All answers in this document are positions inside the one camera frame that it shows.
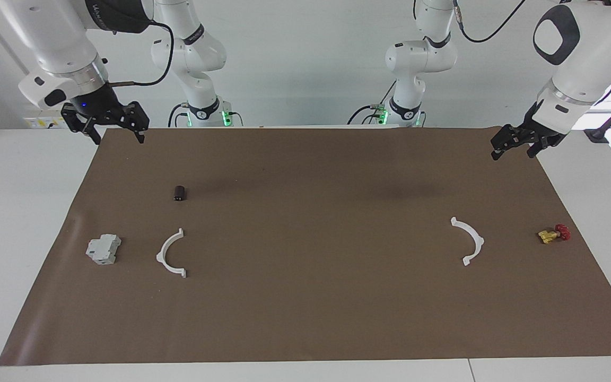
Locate wall socket with yellow label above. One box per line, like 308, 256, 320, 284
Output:
23, 116, 65, 130

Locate brown paper table mat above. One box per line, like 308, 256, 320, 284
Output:
0, 126, 611, 367

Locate black arm base cables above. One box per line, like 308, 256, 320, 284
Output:
168, 102, 243, 128
348, 80, 397, 126

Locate black left arm base cables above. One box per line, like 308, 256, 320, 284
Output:
348, 80, 397, 126

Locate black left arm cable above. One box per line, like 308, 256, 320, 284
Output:
453, 0, 527, 44

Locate white half-ring pipe clamp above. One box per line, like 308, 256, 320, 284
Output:
450, 216, 485, 266
156, 228, 187, 279

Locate black right arm base cables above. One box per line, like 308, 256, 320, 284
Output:
168, 102, 243, 128

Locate grey circuit breaker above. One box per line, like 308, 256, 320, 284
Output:
85, 234, 122, 265

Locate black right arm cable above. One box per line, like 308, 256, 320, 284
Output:
107, 19, 174, 87

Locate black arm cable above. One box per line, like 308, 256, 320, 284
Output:
107, 19, 174, 87
453, 0, 527, 44

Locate yellow valve with red handle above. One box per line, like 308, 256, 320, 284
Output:
538, 224, 571, 245

